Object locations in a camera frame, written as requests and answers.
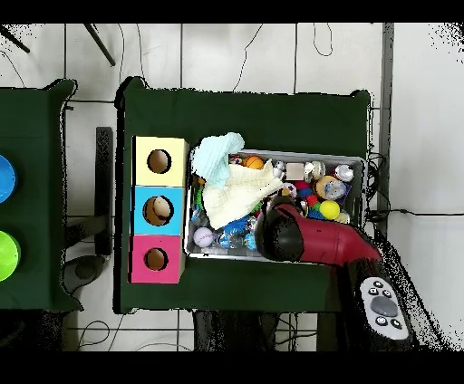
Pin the mint green cloth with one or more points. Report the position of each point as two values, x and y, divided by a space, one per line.
214 159

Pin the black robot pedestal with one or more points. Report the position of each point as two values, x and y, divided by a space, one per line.
235 333

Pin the dark green side table cloth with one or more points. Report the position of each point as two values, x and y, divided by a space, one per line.
32 126

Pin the bright green bowl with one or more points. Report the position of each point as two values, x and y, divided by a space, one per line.
7 255

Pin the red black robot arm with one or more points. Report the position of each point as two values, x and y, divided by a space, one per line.
326 239

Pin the plain wooden block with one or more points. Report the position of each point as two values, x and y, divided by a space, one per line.
295 171

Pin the blue bowl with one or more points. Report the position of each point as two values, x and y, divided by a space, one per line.
6 179

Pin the cream yellow cloth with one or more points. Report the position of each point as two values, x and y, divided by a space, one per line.
232 199

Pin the shallow clear mesh bin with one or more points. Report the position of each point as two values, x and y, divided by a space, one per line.
357 188

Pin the black tripod leg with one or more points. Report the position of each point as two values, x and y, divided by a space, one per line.
16 42
100 45

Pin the wooden box with three holes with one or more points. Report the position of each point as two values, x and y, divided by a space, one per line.
159 177

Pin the white baseball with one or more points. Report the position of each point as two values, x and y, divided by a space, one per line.
203 237

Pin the small yellow ball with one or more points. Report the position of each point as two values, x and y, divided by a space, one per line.
330 209

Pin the blue globe ball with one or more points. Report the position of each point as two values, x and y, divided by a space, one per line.
250 242

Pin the orange toy basketball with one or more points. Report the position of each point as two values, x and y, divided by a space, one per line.
253 162

